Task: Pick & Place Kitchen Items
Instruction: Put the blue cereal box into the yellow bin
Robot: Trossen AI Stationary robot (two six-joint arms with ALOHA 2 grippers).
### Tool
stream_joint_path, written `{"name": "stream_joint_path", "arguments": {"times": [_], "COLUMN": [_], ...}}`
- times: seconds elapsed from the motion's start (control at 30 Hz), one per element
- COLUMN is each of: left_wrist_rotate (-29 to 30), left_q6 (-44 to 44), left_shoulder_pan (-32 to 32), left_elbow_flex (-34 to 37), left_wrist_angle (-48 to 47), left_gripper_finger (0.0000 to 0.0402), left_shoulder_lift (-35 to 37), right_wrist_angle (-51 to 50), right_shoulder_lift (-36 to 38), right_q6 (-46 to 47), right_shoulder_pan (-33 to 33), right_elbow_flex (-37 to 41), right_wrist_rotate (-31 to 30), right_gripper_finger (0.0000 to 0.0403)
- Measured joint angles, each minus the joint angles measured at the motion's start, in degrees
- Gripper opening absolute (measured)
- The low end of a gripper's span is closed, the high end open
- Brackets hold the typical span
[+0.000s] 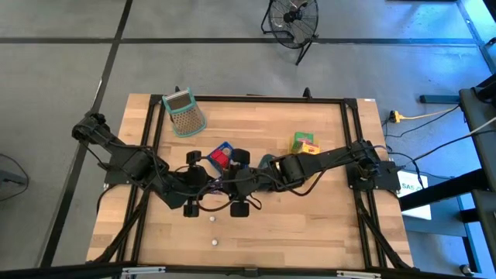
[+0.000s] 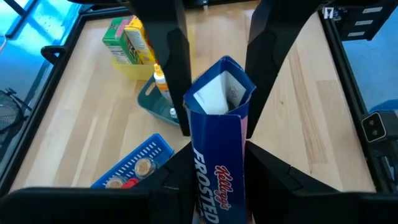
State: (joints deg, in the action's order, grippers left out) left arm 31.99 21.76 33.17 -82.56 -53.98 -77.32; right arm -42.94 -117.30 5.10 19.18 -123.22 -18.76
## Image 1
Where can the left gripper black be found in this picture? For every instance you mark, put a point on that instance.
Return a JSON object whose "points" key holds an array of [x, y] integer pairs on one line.
{"points": [[193, 178]]}

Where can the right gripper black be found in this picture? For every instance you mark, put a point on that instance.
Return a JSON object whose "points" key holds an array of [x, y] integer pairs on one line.
{"points": [[240, 182]]}

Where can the blue slotted plastic basket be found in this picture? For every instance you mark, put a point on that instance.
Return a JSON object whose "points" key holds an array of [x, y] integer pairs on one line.
{"points": [[213, 153]]}

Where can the glass jar of brown spice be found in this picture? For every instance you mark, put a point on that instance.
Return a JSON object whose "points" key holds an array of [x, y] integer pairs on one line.
{"points": [[226, 149]]}

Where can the green Apple Jacks cereal box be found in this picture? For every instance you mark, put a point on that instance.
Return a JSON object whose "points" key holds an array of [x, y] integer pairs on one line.
{"points": [[303, 138]]}

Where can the yellow Corn Pops cereal box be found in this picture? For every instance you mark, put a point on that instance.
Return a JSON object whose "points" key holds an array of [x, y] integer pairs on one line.
{"points": [[311, 148]]}

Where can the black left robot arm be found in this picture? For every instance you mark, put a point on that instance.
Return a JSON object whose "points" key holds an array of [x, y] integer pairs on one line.
{"points": [[131, 162]]}

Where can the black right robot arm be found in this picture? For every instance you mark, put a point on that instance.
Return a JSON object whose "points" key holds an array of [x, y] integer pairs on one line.
{"points": [[329, 159]]}

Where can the grey-green plastic bin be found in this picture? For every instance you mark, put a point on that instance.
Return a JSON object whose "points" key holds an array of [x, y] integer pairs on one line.
{"points": [[267, 159]]}

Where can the yellow translucent plastic bin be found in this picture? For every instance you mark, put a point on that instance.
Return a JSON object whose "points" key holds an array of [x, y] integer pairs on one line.
{"points": [[291, 145]]}

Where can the yellow power plug block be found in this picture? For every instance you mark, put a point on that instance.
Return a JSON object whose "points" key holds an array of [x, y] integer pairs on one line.
{"points": [[395, 116]]}

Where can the black floor fan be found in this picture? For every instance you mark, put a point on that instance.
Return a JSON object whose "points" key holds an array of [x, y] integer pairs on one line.
{"points": [[293, 17]]}

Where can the white printed sign sheet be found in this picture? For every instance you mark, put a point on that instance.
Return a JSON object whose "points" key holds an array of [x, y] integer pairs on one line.
{"points": [[414, 201]]}

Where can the metal box grater teal frame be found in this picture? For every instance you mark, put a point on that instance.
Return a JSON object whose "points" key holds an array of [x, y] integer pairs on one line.
{"points": [[186, 116]]}

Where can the silver aluminium rig post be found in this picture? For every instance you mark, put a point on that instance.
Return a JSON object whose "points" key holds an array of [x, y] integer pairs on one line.
{"points": [[358, 274], [143, 270]]}

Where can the dark grey floor bracket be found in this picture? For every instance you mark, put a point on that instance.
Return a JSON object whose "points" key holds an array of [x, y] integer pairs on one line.
{"points": [[11, 177]]}

